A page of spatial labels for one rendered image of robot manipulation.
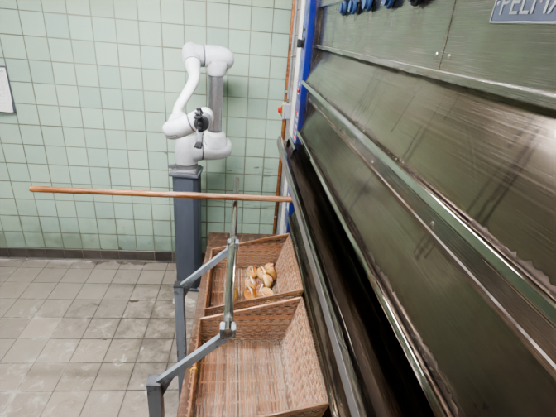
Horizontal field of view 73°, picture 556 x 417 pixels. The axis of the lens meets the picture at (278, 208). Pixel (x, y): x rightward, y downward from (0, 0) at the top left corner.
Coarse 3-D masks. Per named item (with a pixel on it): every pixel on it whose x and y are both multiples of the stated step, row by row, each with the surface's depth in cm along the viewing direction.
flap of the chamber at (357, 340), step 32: (320, 192) 145; (320, 224) 118; (352, 256) 104; (320, 288) 87; (352, 288) 90; (352, 320) 79; (384, 320) 82; (384, 352) 72; (384, 384) 65; (416, 384) 67; (352, 416) 60; (384, 416) 59; (416, 416) 61
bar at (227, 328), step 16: (224, 256) 152; (176, 288) 156; (176, 304) 160; (224, 304) 117; (176, 320) 163; (224, 320) 109; (176, 336) 167; (224, 336) 107; (192, 352) 112; (208, 352) 110; (176, 368) 112; (160, 384) 113; (160, 400) 116; (160, 416) 119
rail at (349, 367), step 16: (288, 160) 167; (304, 208) 121; (304, 224) 112; (320, 256) 96; (320, 272) 89; (336, 304) 79; (336, 320) 75; (336, 336) 73; (352, 352) 67; (352, 368) 64; (352, 384) 62; (368, 400) 59; (368, 416) 56
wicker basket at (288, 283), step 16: (256, 240) 225; (272, 240) 227; (288, 240) 222; (240, 256) 230; (256, 256) 231; (272, 256) 232; (288, 256) 214; (208, 272) 203; (224, 272) 229; (240, 272) 230; (288, 272) 205; (208, 288) 193; (224, 288) 215; (240, 288) 216; (272, 288) 219; (288, 288) 198; (208, 304) 201; (240, 304) 178
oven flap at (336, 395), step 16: (304, 256) 181; (304, 272) 174; (304, 288) 162; (320, 304) 147; (320, 320) 142; (320, 336) 138; (320, 352) 129; (336, 368) 120; (336, 384) 117; (336, 400) 114; (336, 416) 108
